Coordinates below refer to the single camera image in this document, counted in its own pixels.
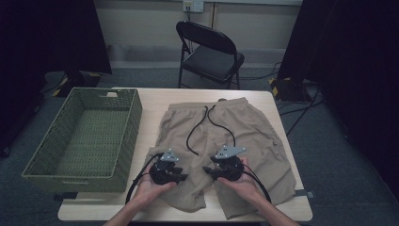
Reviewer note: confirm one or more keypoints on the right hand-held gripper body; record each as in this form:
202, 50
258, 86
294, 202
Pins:
230, 166

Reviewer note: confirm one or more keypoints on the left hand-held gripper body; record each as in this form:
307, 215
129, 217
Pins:
163, 172

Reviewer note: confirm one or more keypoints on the beige shorts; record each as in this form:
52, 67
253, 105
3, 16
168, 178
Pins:
251, 132

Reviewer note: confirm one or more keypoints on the green woven basket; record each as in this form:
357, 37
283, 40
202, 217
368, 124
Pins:
91, 138

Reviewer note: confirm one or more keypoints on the person's left hand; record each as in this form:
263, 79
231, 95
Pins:
150, 191

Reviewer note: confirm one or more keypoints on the person's right hand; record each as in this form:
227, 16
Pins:
243, 188

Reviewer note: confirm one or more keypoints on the grey tape strip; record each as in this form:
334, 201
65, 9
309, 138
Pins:
66, 196
306, 193

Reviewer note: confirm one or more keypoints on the black stand base yellow tape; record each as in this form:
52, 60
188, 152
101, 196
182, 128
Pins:
288, 89

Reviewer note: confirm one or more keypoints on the black folding chair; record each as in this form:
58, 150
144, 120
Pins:
213, 59

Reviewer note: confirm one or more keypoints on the black curtain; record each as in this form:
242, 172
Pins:
47, 47
351, 62

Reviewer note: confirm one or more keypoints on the thin wall pipe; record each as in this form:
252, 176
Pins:
214, 15

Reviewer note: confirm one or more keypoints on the white wall outlet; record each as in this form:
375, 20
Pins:
193, 5

